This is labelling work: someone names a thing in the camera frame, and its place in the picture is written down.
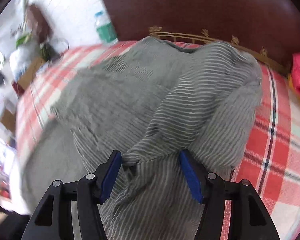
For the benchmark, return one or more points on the clear green-label water bottle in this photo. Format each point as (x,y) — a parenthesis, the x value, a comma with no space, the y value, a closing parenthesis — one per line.
(106,31)

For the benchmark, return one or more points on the plaid bed sheet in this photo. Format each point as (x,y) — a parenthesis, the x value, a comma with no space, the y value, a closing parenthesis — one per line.
(277,142)

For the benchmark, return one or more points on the green leaves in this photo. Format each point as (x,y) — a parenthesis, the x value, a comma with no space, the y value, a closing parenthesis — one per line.
(22,40)

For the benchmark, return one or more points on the dark brown wooden headboard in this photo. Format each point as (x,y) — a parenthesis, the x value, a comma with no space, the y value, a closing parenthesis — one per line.
(190,7)

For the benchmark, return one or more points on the grey striped garment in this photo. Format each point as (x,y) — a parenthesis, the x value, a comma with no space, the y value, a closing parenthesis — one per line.
(145,100)

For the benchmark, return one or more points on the orange yellow cloth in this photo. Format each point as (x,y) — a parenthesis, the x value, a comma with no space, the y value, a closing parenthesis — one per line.
(293,85)

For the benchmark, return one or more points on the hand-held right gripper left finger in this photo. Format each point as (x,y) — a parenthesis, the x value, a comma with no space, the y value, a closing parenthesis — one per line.
(111,177)

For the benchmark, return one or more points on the small cardboard box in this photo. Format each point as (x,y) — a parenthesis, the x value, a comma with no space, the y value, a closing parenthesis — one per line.
(30,72)

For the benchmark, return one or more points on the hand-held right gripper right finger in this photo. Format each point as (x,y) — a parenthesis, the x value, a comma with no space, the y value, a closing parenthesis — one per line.
(191,177)

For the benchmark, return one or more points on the white plastic bag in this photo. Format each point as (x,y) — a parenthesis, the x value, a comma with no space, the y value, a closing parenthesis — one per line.
(22,57)

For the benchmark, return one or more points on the brown paper bag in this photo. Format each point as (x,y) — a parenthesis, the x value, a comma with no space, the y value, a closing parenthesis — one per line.
(38,22)

